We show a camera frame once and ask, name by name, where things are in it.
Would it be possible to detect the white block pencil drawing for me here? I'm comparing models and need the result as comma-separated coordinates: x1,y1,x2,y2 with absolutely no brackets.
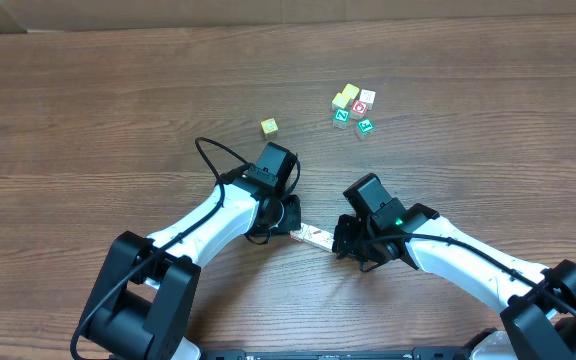
305,225,325,247

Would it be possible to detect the green E block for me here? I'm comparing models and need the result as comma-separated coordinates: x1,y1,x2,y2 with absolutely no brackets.
355,118,375,140

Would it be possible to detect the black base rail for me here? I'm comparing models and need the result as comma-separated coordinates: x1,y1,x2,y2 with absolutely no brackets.
200,346,471,360

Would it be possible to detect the yellow block front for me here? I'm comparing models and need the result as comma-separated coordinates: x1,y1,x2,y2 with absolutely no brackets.
331,93,351,111

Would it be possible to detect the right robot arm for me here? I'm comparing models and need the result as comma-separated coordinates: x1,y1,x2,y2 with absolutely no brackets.
332,173,576,360

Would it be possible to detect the green Z block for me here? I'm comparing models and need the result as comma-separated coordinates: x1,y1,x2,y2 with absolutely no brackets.
332,108,350,129

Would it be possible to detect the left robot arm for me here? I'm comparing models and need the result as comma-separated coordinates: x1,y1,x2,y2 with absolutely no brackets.
69,142,301,360

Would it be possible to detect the white block red drawing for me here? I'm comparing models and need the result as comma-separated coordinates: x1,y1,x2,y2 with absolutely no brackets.
290,224,310,242

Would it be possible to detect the white block in cluster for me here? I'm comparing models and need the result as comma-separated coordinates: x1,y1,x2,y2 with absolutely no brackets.
359,89,376,110

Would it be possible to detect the green V block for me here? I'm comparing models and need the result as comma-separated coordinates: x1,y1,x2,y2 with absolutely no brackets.
317,232,334,252

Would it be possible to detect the yellow block rear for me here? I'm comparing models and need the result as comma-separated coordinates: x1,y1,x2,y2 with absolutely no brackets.
342,83,360,101

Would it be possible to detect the lone yellow block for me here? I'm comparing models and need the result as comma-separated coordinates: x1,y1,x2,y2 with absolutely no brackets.
260,118,279,141

